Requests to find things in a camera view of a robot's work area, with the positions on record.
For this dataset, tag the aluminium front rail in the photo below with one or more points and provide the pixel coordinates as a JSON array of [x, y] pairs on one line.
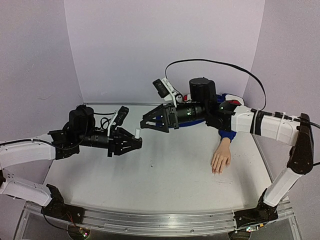
[[164, 225]]

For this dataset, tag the blue red white jacket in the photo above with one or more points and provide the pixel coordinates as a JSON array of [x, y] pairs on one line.
[[220, 98]]

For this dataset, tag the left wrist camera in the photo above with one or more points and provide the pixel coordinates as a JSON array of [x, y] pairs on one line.
[[118, 119]]

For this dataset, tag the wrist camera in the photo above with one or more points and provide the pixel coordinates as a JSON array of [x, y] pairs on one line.
[[118, 119], [167, 92]]

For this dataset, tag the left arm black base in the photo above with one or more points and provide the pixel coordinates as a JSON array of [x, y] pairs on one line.
[[58, 209]]

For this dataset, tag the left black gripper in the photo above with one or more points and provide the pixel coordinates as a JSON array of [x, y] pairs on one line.
[[116, 140]]

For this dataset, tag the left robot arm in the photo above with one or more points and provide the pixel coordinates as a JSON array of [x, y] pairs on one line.
[[51, 146]]

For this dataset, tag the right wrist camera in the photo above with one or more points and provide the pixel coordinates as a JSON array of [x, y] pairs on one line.
[[167, 92]]

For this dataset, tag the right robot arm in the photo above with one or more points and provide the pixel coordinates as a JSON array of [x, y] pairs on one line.
[[232, 115]]

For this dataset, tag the mannequin hand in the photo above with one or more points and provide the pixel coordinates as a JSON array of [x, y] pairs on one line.
[[221, 157]]

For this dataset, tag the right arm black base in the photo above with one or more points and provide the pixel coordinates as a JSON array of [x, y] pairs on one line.
[[261, 214]]

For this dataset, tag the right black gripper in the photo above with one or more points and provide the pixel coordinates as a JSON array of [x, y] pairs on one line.
[[171, 116]]

